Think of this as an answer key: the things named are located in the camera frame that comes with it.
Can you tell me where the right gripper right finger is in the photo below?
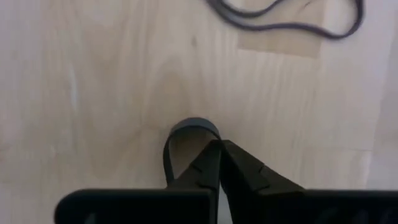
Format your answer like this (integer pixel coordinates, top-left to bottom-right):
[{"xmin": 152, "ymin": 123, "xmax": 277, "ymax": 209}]
[{"xmin": 220, "ymin": 139, "xmax": 305, "ymax": 224}]

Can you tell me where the dark grey rubber band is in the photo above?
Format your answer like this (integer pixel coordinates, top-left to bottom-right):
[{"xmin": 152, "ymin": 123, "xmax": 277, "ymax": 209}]
[{"xmin": 162, "ymin": 117, "xmax": 222, "ymax": 187}]

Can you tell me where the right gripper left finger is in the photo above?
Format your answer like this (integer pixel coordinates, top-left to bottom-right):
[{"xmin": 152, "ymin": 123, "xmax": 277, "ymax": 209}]
[{"xmin": 166, "ymin": 139, "xmax": 222, "ymax": 224}]

